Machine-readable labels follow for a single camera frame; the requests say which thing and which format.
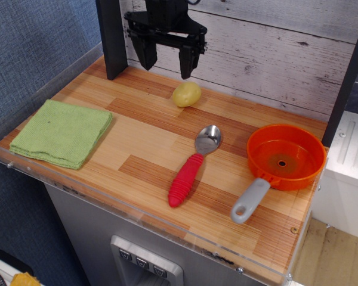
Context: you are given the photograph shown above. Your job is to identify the black right shelf post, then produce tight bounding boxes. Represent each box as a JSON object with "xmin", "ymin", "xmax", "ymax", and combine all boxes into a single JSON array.
[{"xmin": 322, "ymin": 39, "xmax": 358, "ymax": 148}]

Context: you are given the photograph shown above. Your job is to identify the grey toy cabinet front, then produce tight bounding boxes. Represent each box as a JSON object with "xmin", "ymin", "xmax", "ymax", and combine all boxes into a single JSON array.
[{"xmin": 46, "ymin": 185, "xmax": 260, "ymax": 285}]

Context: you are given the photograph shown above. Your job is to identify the red handled metal spoon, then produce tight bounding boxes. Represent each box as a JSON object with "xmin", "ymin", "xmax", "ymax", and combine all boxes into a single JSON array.
[{"xmin": 168, "ymin": 125, "xmax": 221, "ymax": 207}]

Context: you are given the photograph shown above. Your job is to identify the silver dispenser button panel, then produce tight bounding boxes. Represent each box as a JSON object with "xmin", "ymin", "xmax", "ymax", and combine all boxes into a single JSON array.
[{"xmin": 110, "ymin": 235, "xmax": 184, "ymax": 285}]

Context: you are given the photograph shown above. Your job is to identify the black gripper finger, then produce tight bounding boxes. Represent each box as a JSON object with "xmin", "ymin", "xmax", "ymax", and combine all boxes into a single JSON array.
[
  {"xmin": 131, "ymin": 35, "xmax": 158, "ymax": 70},
  {"xmin": 179, "ymin": 46, "xmax": 200, "ymax": 79}
]

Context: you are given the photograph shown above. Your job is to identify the black left shelf post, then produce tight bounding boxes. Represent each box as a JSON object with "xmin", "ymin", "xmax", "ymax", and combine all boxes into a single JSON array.
[{"xmin": 95, "ymin": 0, "xmax": 128, "ymax": 80}]

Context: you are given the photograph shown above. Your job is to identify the orange pan with grey handle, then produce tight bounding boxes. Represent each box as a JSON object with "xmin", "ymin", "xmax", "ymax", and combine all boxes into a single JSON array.
[{"xmin": 230, "ymin": 124, "xmax": 326, "ymax": 224}]

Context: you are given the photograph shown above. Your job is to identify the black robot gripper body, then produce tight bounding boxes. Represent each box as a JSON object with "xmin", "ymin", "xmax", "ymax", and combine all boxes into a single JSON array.
[{"xmin": 124, "ymin": 1, "xmax": 207, "ymax": 54}]

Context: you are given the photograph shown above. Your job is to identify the yellow black object bottom left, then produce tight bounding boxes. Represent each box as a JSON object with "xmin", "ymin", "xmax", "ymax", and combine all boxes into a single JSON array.
[{"xmin": 0, "ymin": 272, "xmax": 42, "ymax": 286}]

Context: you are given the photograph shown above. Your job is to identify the green folded cloth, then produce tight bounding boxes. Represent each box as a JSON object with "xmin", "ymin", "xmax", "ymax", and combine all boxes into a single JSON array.
[{"xmin": 10, "ymin": 100, "xmax": 113, "ymax": 170}]

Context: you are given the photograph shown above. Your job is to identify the black shelf post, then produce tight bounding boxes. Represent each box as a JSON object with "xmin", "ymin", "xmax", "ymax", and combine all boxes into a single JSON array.
[
  {"xmin": 322, "ymin": 39, "xmax": 358, "ymax": 148},
  {"xmin": 95, "ymin": 0, "xmax": 128, "ymax": 80}
]

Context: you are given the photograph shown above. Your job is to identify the clear acrylic table guard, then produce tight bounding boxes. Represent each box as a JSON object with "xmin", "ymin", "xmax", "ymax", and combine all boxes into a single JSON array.
[{"xmin": 0, "ymin": 41, "xmax": 329, "ymax": 286}]

